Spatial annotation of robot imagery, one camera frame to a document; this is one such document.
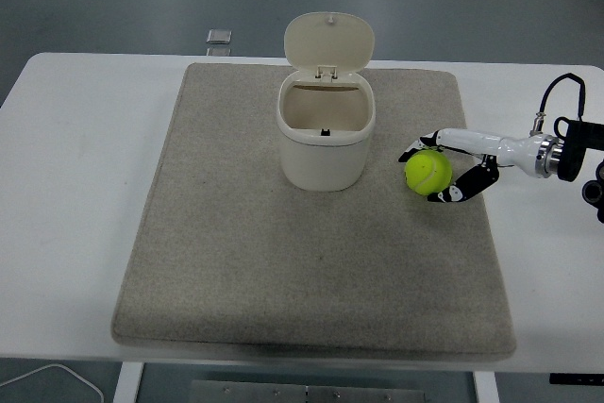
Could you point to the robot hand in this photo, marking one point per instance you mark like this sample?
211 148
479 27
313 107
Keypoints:
512 150

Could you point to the yellow-green tennis ball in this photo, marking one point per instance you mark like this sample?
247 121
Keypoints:
427 172

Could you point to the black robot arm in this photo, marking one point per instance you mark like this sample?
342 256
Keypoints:
573 153

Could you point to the cream bin with flip lid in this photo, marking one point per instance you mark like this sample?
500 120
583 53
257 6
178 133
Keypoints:
325 157

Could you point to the black table control panel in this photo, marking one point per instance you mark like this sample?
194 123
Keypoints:
575 379

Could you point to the white table leg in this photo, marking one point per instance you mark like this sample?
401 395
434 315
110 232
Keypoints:
487 389
127 384

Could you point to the beige fabric mat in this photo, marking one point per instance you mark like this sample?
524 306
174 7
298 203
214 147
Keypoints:
283 256

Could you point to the square metal floor plate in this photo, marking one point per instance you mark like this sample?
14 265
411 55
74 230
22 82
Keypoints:
219 36
218 51

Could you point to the grey metal plate with screws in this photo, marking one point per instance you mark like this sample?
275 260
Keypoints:
307 393

